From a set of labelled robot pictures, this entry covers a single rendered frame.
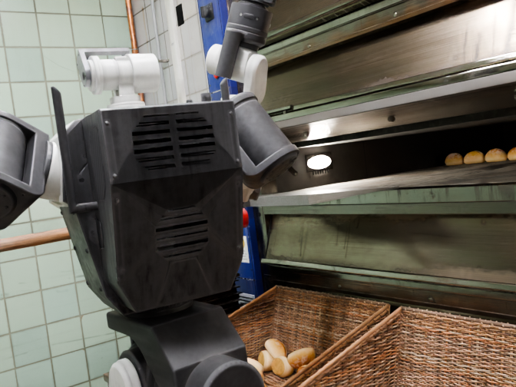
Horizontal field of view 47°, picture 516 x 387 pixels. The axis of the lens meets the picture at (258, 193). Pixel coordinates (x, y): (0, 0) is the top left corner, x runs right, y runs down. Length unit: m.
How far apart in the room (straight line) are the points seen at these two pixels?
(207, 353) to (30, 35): 2.17
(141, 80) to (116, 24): 2.01
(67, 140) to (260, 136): 0.33
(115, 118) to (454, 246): 1.05
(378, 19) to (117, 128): 1.07
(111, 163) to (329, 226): 1.25
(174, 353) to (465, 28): 1.05
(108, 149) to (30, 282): 2.02
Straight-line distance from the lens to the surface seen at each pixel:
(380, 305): 1.78
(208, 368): 0.87
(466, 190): 1.55
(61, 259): 2.81
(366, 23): 1.76
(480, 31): 1.53
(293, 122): 1.76
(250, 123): 1.05
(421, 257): 1.67
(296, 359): 1.96
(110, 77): 1.01
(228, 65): 1.21
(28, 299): 2.78
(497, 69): 1.32
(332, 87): 1.83
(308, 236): 2.02
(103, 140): 0.80
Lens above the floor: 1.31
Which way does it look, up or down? 3 degrees down
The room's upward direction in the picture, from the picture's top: 7 degrees counter-clockwise
